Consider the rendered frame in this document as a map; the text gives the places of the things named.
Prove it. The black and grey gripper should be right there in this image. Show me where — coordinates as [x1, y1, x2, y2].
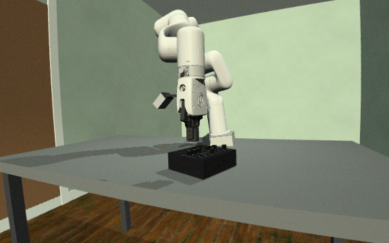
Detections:
[176, 76, 208, 142]

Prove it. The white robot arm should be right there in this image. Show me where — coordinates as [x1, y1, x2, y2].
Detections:
[153, 10, 232, 136]

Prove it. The black lighting desk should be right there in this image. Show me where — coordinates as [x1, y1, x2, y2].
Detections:
[168, 144, 236, 180]

